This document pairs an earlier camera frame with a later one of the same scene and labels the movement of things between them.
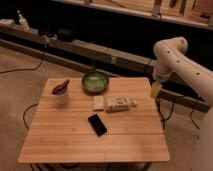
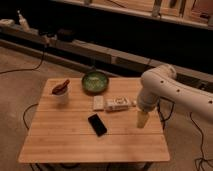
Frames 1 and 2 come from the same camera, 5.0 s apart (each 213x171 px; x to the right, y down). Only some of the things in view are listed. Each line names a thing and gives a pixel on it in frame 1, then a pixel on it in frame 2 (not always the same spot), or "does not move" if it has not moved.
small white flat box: (98, 103) does not move
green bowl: (95, 82) does not move
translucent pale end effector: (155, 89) -> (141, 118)
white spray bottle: (23, 22) does not move
